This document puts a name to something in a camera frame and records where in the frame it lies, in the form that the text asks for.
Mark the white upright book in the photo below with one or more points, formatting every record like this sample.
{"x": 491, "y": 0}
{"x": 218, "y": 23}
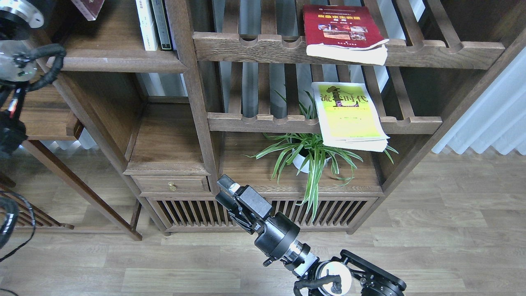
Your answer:
{"x": 147, "y": 25}

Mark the red book on top shelf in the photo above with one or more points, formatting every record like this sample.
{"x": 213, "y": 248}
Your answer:
{"x": 344, "y": 33}

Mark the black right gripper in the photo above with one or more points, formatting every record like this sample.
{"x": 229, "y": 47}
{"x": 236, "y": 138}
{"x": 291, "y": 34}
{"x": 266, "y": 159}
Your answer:
{"x": 277, "y": 235}

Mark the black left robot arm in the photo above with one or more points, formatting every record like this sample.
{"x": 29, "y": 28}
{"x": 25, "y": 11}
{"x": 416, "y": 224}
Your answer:
{"x": 18, "y": 17}

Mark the brass drawer knob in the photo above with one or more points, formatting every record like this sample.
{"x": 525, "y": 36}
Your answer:
{"x": 172, "y": 187}

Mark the yellow green book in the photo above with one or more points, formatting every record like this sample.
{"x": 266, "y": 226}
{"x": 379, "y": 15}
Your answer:
{"x": 347, "y": 117}

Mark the green spider plant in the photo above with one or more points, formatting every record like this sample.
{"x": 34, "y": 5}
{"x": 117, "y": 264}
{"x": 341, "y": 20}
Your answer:
{"x": 283, "y": 144}

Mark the white curtain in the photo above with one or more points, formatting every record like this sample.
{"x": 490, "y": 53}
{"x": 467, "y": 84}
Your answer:
{"x": 497, "y": 119}

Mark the white plant pot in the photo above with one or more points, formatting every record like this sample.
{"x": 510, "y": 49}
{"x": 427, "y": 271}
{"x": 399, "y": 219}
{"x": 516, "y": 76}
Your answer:
{"x": 301, "y": 160}

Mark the dark wooden bookshelf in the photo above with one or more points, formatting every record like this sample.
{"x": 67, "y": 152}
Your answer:
{"x": 187, "y": 116}

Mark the dark green upright book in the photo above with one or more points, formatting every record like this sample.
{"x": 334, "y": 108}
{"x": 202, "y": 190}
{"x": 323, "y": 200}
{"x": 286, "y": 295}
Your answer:
{"x": 163, "y": 28}

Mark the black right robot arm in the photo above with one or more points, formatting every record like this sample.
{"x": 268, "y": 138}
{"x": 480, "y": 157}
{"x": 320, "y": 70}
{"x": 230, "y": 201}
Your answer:
{"x": 334, "y": 277}

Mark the maroon book white characters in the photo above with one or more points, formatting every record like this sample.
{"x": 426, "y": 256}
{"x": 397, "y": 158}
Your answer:
{"x": 89, "y": 8}

